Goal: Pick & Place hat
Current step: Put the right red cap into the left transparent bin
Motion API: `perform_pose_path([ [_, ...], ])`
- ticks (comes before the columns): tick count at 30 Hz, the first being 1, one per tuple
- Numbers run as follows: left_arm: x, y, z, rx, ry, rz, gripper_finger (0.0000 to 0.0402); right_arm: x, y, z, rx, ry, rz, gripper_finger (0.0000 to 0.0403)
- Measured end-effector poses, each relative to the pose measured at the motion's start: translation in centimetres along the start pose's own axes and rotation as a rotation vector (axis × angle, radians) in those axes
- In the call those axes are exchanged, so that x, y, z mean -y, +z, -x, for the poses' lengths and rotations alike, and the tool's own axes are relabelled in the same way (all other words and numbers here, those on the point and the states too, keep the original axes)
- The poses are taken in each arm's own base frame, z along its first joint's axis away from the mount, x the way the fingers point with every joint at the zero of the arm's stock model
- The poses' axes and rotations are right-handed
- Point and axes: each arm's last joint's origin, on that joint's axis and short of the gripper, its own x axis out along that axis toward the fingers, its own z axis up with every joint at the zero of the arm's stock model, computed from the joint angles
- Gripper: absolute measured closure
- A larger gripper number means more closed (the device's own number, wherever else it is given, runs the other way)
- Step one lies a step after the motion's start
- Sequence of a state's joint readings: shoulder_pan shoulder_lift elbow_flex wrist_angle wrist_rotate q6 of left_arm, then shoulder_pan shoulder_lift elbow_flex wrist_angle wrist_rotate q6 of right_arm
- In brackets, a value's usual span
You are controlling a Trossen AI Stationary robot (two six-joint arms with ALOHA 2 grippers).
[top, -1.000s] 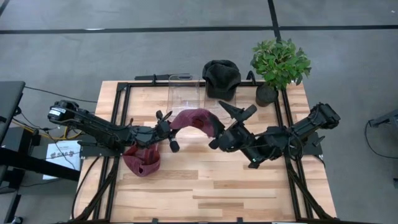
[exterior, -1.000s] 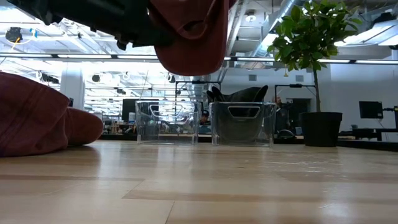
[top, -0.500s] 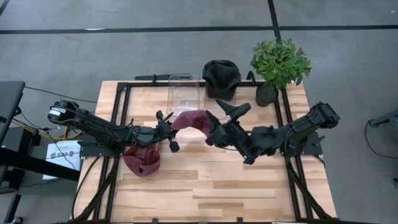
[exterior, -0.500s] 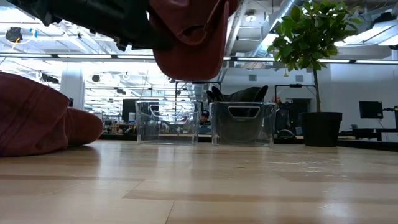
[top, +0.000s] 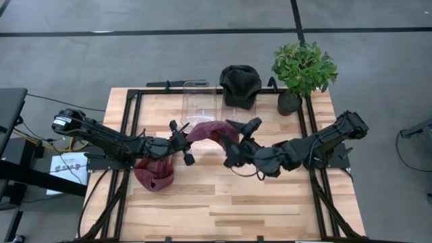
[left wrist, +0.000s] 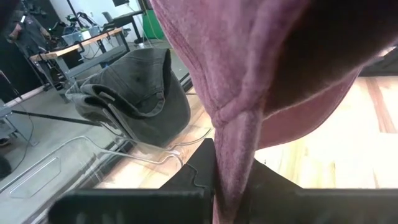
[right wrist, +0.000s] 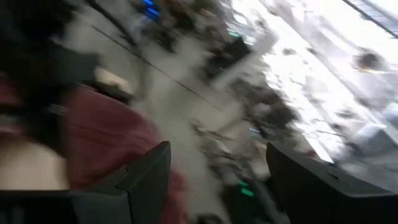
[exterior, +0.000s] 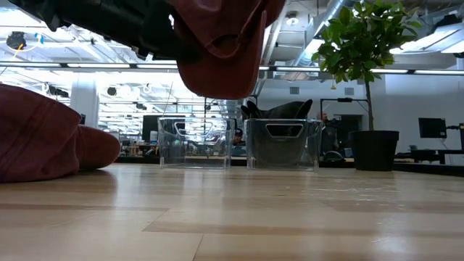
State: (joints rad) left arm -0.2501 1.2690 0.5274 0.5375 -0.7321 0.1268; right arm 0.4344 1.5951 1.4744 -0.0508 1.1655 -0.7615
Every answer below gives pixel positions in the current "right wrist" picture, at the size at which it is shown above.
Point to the black computer green lights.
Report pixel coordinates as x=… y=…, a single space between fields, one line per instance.
x=245 y=199

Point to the black computer blue lights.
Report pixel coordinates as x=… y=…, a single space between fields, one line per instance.
x=150 y=9

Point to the maroon baseball cap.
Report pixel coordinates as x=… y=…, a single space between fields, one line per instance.
x=105 y=133

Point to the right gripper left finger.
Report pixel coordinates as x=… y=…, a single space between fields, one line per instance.
x=149 y=186

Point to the dark grey baseball cap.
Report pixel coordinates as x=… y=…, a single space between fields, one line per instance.
x=34 y=40

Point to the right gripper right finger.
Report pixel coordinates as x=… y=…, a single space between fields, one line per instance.
x=304 y=193

